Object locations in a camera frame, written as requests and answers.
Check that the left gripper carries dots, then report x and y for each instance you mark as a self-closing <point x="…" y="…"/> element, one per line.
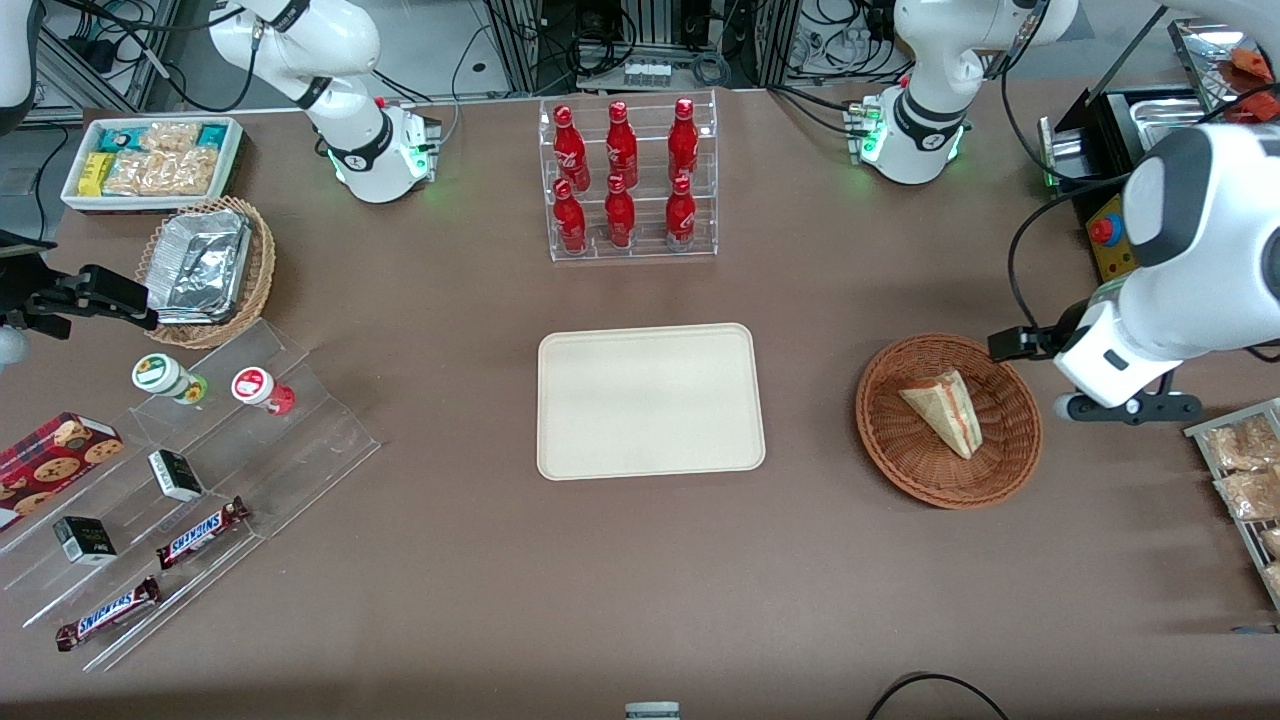
<point x="1046" y="340"/>

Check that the triangular sandwich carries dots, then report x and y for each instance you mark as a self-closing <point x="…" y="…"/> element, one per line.
<point x="940" y="410"/>

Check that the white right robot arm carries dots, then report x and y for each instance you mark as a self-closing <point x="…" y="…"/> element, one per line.
<point x="370" y="160"/>

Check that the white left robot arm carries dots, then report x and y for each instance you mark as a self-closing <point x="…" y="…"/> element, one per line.
<point x="1220" y="220"/>

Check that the light wicker basket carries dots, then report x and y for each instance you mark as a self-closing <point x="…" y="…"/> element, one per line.
<point x="255" y="290"/>

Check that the brown wicker basket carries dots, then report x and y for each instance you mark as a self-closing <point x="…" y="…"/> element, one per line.
<point x="900" y="460"/>

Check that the beige plastic tray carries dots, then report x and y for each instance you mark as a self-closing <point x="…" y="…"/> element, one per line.
<point x="650" y="400"/>

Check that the red plaid cookie box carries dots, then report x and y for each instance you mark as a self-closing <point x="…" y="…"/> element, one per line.
<point x="50" y="465"/>

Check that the white rectangular snack bin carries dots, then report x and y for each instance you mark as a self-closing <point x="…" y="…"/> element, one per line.
<point x="72" y="190"/>

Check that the green lid cup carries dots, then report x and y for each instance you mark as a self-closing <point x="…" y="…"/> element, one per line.
<point x="160" y="374"/>

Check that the clear pastry bag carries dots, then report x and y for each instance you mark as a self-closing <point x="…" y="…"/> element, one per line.
<point x="1274" y="580"/>
<point x="1245" y="445"/>
<point x="1272" y="542"/>
<point x="1250" y="495"/>

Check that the yellow snack packet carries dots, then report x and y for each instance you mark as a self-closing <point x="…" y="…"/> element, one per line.
<point x="95" y="175"/>

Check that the aluminium foil container stack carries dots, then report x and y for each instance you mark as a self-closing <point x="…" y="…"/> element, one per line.
<point x="200" y="265"/>

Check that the large clear cracker bag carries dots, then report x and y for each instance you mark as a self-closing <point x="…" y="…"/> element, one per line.
<point x="165" y="173"/>

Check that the teal snack packet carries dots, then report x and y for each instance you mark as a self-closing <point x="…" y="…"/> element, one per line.
<point x="120" y="140"/>
<point x="213" y="136"/>

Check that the small black box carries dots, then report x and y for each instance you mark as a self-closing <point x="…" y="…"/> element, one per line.
<point x="85" y="540"/>
<point x="176" y="475"/>

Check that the small clear cracker bag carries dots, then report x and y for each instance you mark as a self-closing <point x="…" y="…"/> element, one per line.
<point x="170" y="137"/>

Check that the red lid cup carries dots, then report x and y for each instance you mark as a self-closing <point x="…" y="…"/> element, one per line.
<point x="257" y="386"/>

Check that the brown snickers bar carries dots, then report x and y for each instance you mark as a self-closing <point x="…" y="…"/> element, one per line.
<point x="108" y="613"/>
<point x="200" y="533"/>

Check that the black hot food case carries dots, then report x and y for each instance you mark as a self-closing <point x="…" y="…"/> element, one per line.
<point x="1110" y="120"/>

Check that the clear acrylic stepped stand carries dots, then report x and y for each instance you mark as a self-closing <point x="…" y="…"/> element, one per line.
<point x="310" y="440"/>

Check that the red sausage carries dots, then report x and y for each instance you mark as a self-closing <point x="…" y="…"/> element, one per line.
<point x="1262" y="102"/>

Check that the orange fried food piece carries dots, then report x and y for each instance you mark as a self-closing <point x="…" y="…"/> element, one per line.
<point x="1252" y="63"/>

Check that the red cola bottle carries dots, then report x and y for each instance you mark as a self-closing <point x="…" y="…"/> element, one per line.
<point x="683" y="145"/>
<point x="621" y="148"/>
<point x="570" y="220"/>
<point x="620" y="216"/>
<point x="681" y="216"/>
<point x="569" y="150"/>

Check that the clear acrylic bottle rack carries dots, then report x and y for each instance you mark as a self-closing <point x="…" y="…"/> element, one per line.
<point x="640" y="255"/>

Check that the grey device edge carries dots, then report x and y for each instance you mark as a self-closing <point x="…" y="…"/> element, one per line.
<point x="652" y="712"/>

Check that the grey power strip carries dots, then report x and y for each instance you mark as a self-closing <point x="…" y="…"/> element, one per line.
<point x="648" y="74"/>

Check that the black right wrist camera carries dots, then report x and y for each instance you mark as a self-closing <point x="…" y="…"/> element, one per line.
<point x="110" y="290"/>

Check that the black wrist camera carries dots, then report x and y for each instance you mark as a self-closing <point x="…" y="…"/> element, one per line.
<point x="1025" y="343"/>
<point x="110" y="290"/>

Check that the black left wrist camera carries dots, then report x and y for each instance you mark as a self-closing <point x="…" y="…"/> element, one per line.
<point x="1025" y="343"/>

